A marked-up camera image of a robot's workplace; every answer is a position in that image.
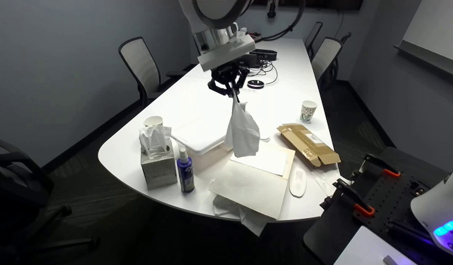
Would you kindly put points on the white lidded plastic container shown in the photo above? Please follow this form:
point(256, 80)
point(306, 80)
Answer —
point(202, 130)

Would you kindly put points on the black mounting board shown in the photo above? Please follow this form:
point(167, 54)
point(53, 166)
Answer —
point(389, 197)

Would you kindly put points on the round black speaker puck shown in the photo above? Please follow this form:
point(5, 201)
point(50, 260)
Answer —
point(255, 85)

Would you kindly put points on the white robot base blue light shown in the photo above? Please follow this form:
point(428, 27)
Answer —
point(440, 208)

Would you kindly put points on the wall whiteboard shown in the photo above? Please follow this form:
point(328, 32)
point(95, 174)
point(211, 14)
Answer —
point(434, 30)

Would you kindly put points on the black power adapter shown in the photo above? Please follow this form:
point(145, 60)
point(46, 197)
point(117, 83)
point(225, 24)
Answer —
point(265, 54)

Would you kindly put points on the black wall screen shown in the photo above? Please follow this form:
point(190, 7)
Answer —
point(334, 4)

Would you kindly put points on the small round white cap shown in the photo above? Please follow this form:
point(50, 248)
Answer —
point(265, 139)

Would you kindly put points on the white tissue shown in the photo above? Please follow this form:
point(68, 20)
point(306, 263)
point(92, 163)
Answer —
point(155, 141)
point(242, 133)

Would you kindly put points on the grey patterned tissue box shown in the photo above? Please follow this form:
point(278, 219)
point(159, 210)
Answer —
point(159, 171)

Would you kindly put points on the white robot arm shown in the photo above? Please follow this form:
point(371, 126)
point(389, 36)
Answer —
point(217, 15)

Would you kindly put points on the white paper sheet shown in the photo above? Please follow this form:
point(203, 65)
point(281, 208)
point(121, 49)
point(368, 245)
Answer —
point(250, 192)

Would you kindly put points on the grey mesh office chair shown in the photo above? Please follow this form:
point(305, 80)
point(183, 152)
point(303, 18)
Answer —
point(314, 33)
point(325, 57)
point(140, 61)

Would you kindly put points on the clear sanitizer bottle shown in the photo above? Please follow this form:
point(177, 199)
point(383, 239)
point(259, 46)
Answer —
point(186, 171)

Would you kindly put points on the flat brown cardboard box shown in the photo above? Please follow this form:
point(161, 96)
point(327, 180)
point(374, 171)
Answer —
point(308, 145)

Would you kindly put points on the black clamp orange tip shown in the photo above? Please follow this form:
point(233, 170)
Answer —
point(381, 166)
point(352, 197)

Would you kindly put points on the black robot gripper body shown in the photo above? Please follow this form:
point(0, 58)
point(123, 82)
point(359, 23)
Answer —
point(230, 71)

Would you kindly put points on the black swivel office chair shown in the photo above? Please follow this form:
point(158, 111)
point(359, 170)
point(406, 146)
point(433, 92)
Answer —
point(15, 197)

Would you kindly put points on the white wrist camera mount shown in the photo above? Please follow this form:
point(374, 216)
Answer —
point(227, 52)

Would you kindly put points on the loose white papers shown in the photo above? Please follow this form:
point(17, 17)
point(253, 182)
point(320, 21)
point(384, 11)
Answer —
point(250, 223)

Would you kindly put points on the white flat board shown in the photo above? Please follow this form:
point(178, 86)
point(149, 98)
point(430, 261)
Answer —
point(368, 248)

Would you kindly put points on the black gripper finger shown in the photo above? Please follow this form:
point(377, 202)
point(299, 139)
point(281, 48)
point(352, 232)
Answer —
point(220, 88)
point(242, 85)

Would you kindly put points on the printed paper cup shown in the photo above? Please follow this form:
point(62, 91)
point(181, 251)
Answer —
point(308, 113)

